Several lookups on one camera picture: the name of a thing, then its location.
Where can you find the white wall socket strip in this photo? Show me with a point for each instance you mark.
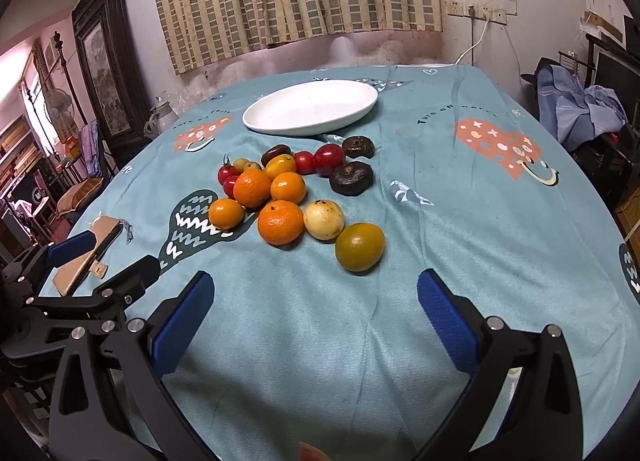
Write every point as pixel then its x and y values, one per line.
pixel 475 11

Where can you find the small beige tag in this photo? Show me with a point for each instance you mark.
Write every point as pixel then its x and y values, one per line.
pixel 100 269

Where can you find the greenish yellow mandarin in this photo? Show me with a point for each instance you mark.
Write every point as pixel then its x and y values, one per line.
pixel 359 246

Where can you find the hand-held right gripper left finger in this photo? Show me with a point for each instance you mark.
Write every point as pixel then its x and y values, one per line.
pixel 185 321

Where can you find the small glossy orange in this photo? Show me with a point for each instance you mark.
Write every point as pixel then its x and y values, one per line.
pixel 288 188
pixel 226 213

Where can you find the person's right hand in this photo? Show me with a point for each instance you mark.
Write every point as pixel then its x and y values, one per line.
pixel 312 452

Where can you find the purple hanging garment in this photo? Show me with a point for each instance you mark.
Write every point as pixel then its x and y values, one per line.
pixel 90 148

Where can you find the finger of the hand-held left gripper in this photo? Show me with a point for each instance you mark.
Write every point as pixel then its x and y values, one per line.
pixel 72 247
pixel 132 281

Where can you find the white oval plate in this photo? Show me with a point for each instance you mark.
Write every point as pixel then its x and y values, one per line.
pixel 310 108

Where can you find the black television screen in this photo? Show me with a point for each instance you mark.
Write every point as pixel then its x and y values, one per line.
pixel 615 76

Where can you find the yellow-orange tomato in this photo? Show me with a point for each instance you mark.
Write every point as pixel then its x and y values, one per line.
pixel 281 167

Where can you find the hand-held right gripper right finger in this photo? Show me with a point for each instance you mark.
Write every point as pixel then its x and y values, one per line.
pixel 445 316

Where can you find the white kettle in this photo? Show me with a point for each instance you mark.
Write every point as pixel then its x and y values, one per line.
pixel 162 118

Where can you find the pile of blue clothes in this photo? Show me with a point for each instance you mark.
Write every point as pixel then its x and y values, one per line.
pixel 575 106

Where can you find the white standing fan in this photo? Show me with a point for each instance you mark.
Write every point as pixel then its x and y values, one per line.
pixel 59 106

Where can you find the brown chair cushion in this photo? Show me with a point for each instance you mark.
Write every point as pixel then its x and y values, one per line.
pixel 80 196

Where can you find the black speaker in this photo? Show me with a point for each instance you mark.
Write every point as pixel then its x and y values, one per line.
pixel 631 31

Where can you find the dark framed painting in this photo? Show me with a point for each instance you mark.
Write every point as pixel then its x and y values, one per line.
pixel 107 71

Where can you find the small pale yellow longan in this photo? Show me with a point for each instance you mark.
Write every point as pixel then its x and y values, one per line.
pixel 242 164

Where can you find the flat cardboard box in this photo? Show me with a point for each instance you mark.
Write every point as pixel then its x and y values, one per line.
pixel 600 23

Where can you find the large pale yellow longan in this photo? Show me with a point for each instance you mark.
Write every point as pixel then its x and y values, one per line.
pixel 324 219

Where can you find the blue printed tablecloth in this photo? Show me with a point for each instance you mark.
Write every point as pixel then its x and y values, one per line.
pixel 450 251

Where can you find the red cherry tomato with stem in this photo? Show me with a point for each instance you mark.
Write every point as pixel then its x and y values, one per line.
pixel 227 174

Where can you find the dark wooden coat stand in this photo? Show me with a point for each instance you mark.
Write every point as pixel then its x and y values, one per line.
pixel 57 38

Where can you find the orange mandarin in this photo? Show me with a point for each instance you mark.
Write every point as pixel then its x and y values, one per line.
pixel 251 187
pixel 280 222

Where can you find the dark purple tomato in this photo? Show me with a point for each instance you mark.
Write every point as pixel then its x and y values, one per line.
pixel 274 152

